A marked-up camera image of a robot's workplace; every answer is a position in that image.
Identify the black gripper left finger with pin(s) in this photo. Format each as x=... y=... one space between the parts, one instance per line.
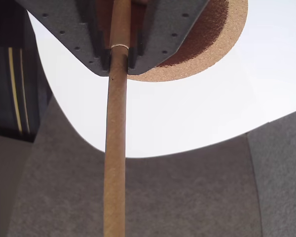
x=69 y=27

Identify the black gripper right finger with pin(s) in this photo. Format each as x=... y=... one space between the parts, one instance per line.
x=162 y=32

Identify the wooden pen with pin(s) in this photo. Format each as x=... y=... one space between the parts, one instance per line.
x=116 y=123

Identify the cork pen holder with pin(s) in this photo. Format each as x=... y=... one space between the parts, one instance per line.
x=224 y=44

